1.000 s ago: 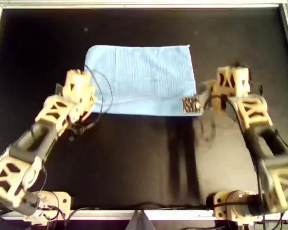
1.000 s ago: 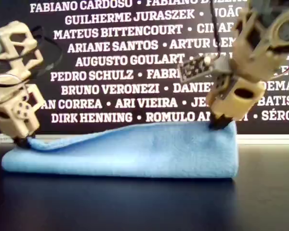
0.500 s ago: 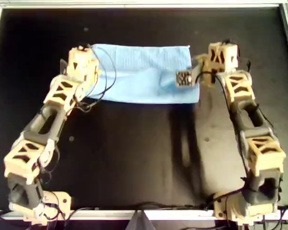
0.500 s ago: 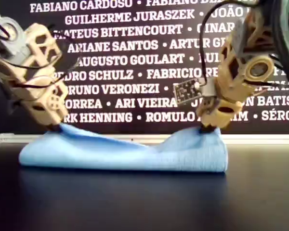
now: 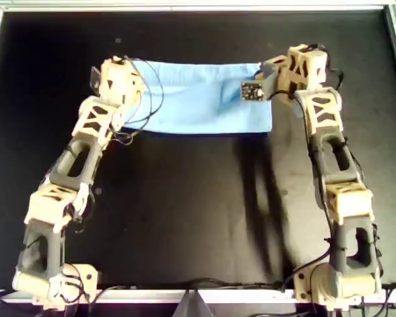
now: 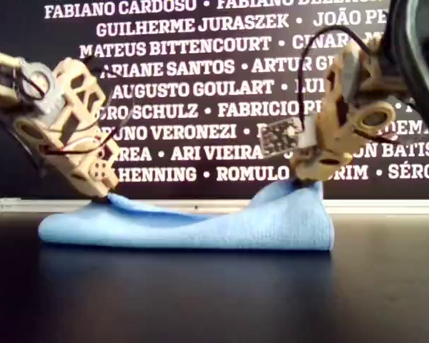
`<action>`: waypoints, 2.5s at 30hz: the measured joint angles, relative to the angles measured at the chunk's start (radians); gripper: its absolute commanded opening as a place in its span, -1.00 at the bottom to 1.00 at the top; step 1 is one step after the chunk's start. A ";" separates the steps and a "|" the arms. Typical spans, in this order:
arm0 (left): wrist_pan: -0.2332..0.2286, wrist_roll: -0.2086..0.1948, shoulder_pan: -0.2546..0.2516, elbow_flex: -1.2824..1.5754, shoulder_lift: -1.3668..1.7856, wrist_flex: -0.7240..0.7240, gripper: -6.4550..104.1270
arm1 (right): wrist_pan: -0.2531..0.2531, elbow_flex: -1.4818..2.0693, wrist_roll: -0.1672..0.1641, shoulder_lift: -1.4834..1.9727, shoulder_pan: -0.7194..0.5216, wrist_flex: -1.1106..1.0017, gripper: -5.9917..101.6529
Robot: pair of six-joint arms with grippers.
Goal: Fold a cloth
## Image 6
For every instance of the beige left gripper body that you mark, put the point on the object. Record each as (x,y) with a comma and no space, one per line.
(89,171)

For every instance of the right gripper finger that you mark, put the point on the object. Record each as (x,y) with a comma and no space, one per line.
(297,181)
(310,183)

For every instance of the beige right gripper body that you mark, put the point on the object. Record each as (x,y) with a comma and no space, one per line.
(332,157)

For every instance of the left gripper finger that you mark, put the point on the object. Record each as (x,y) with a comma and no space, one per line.
(96,199)
(105,197)

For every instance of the light blue cloth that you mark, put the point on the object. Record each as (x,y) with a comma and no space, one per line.
(236,228)

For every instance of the beige left robot arm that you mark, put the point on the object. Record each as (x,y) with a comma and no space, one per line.
(39,93)

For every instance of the beige right robot arm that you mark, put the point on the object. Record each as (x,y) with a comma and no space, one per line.
(420,35)

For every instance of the black banner with white names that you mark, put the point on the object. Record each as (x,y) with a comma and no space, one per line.
(200,189)

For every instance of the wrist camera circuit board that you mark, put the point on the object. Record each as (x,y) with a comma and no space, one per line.
(280,137)

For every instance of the aluminium table edge frame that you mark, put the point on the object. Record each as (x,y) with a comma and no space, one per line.
(379,206)

